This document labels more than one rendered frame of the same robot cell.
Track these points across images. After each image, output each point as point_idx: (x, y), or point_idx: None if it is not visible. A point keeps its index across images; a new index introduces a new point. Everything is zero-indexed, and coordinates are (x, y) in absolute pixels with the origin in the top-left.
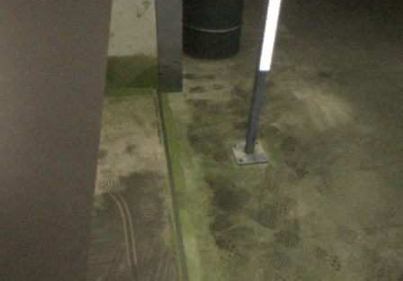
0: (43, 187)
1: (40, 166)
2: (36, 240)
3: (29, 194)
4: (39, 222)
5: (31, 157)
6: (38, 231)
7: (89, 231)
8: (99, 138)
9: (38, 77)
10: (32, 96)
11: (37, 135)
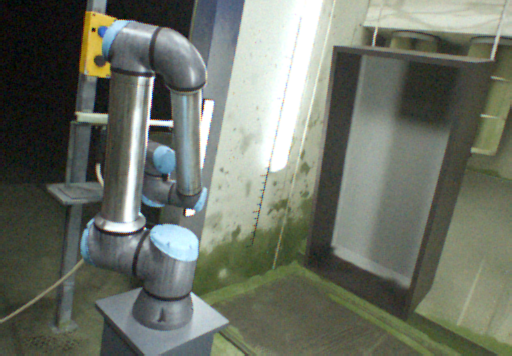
0: (326, 130)
1: (327, 125)
2: (325, 143)
3: (327, 131)
4: (325, 138)
5: (328, 123)
6: (325, 140)
7: (320, 142)
8: (323, 120)
9: (329, 109)
10: (329, 112)
11: (328, 119)
